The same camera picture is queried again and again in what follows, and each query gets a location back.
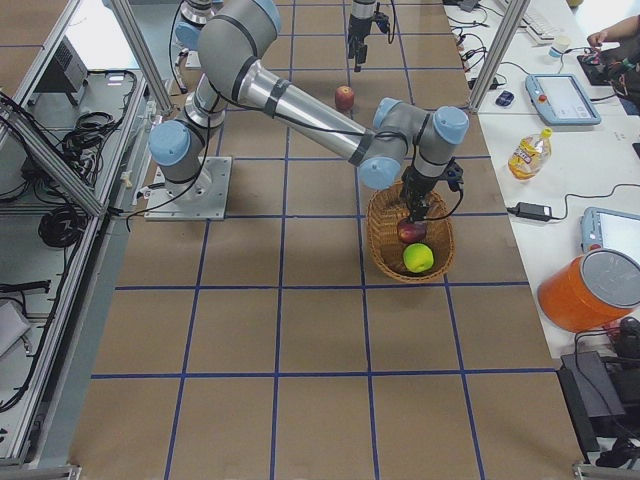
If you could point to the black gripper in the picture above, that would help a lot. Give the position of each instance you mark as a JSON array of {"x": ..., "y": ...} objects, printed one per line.
[
  {"x": 416, "y": 186},
  {"x": 359, "y": 26}
]

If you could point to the dark red apple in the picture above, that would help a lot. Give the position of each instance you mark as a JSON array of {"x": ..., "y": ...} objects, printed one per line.
[{"x": 411, "y": 232}]

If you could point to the red yellow apple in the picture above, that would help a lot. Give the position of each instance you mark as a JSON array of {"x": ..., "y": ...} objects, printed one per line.
[{"x": 344, "y": 98}]

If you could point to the green apple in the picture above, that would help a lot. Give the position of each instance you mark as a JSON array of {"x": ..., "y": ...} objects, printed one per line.
[{"x": 418, "y": 258}]

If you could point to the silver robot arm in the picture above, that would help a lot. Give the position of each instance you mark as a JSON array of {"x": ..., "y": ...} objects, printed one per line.
[
  {"x": 405, "y": 141},
  {"x": 363, "y": 15}
]

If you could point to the woven wicker basket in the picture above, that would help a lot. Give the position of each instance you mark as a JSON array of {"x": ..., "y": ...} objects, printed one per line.
[{"x": 385, "y": 209}]

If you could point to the person hand at desk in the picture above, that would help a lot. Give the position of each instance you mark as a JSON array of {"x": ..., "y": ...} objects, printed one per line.
[{"x": 597, "y": 39}]

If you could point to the black power brick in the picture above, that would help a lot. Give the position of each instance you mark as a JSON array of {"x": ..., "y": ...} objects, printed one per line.
[{"x": 531, "y": 211}]

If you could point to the orange drink bottle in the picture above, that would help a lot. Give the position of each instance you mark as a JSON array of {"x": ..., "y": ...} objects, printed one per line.
[{"x": 531, "y": 155}]

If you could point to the dark blue checkered pouch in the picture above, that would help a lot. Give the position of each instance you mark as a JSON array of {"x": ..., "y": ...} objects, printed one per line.
[{"x": 505, "y": 99}]

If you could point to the teach pendant tablet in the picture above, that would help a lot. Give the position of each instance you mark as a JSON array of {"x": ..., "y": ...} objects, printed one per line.
[
  {"x": 610, "y": 229},
  {"x": 560, "y": 100}
]

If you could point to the orange round container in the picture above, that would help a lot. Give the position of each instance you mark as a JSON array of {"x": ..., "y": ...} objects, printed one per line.
[{"x": 593, "y": 290}]

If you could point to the white paper cup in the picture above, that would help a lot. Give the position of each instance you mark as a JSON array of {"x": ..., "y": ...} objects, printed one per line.
[{"x": 559, "y": 46}]

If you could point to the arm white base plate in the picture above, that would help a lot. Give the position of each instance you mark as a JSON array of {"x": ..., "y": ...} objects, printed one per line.
[{"x": 205, "y": 200}]

